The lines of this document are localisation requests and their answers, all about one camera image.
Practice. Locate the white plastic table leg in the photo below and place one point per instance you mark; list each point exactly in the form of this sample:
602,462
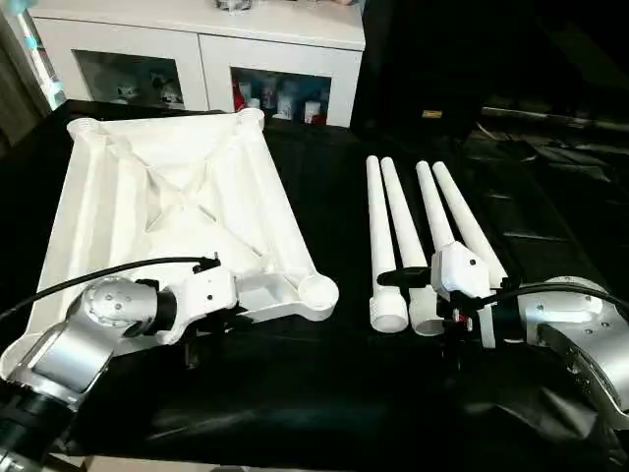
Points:
432,211
467,221
381,226
405,226

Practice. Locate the white plastic table top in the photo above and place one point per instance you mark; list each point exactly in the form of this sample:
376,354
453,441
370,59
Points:
167,197

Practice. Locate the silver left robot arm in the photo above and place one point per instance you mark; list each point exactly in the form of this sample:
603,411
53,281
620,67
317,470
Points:
69,354

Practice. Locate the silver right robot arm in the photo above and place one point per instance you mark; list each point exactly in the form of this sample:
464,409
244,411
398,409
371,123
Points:
580,324

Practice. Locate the black plastic mat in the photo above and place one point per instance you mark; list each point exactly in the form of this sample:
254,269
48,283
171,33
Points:
324,393

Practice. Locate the small gold label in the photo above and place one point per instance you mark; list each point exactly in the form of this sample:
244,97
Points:
432,114

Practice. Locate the black low bench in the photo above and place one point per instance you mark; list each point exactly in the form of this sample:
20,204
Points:
560,113

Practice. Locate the small red bottle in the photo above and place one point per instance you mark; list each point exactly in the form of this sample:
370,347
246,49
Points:
240,94

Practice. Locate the white glass-door cabinet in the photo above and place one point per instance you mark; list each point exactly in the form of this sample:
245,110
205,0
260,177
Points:
206,44

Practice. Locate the grey curtain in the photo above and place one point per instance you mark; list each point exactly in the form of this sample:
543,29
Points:
15,88

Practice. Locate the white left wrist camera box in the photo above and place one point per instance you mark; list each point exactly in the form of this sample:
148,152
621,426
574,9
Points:
201,290

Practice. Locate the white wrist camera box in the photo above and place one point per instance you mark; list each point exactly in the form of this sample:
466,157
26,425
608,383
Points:
460,270
201,290

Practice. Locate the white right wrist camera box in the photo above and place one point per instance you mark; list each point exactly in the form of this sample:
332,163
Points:
460,270

